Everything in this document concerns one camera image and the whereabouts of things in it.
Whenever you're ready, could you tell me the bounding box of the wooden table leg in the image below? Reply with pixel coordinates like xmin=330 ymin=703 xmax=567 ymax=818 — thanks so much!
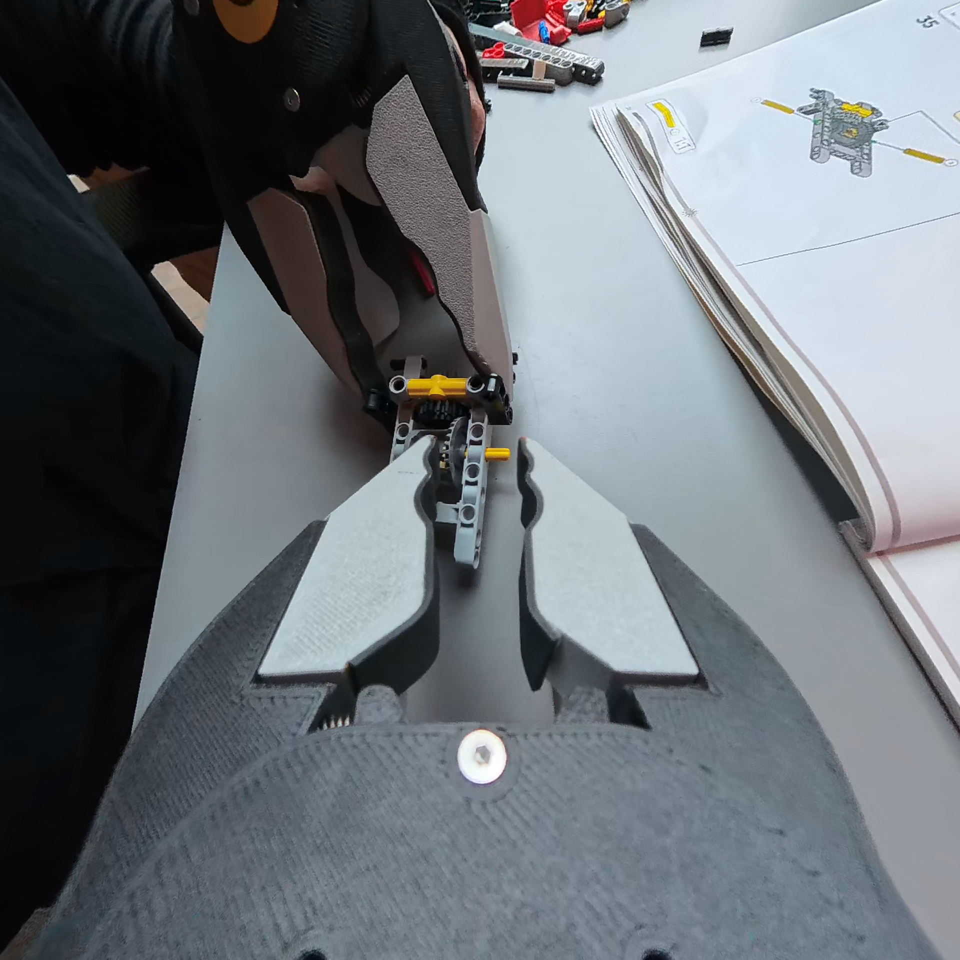
xmin=150 ymin=243 xmax=220 ymax=305

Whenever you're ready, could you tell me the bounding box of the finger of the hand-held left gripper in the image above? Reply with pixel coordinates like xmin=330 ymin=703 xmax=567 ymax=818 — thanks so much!
xmin=246 ymin=189 xmax=391 ymax=402
xmin=365 ymin=73 xmax=519 ymax=402

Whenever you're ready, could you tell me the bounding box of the lego instruction booklet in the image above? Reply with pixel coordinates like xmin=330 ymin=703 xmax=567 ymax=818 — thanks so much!
xmin=590 ymin=0 xmax=960 ymax=721

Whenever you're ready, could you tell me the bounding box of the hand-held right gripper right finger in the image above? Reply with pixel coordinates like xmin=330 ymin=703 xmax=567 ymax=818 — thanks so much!
xmin=517 ymin=437 xmax=702 ymax=693

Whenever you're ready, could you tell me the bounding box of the person's left forearm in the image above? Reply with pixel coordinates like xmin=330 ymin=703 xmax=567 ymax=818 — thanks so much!
xmin=0 ymin=0 xmax=226 ymax=175

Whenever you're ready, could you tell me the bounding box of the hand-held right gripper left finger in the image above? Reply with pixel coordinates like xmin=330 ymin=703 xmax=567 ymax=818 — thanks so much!
xmin=257 ymin=436 xmax=441 ymax=696

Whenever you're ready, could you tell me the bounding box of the pile of loose lego pieces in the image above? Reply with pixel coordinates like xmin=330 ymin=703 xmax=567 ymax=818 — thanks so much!
xmin=468 ymin=0 xmax=631 ymax=95

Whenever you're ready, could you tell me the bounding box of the grey lego differential housing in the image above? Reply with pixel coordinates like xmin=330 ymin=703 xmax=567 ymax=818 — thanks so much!
xmin=433 ymin=416 xmax=474 ymax=505

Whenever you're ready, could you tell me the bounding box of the grey lego frame assembly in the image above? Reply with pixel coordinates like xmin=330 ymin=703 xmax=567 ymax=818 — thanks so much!
xmin=365 ymin=352 xmax=519 ymax=569

